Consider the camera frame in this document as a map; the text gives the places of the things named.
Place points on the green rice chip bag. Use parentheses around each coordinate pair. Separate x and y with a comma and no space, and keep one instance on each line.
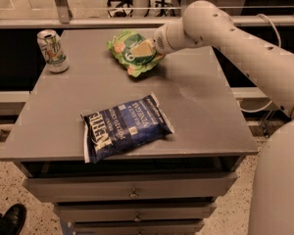
(120,47)

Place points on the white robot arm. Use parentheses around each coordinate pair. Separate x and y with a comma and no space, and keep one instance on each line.
(272,70)

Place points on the metal railing frame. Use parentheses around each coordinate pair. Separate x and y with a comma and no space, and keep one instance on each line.
(96,13)

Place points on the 7up soda can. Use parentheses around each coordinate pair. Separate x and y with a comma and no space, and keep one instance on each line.
(50,46)

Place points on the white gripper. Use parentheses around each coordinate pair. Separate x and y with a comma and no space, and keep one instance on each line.
(159,41)

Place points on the blue Kettle chips bag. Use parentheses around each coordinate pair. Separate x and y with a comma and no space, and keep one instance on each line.
(123,128)

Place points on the black office chair base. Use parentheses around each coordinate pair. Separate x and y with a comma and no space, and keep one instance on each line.
(121,3)

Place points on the black shoe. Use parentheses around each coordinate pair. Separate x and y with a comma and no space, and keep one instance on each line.
(13,220)

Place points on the grey drawer cabinet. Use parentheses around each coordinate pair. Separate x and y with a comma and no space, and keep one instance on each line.
(117,155)

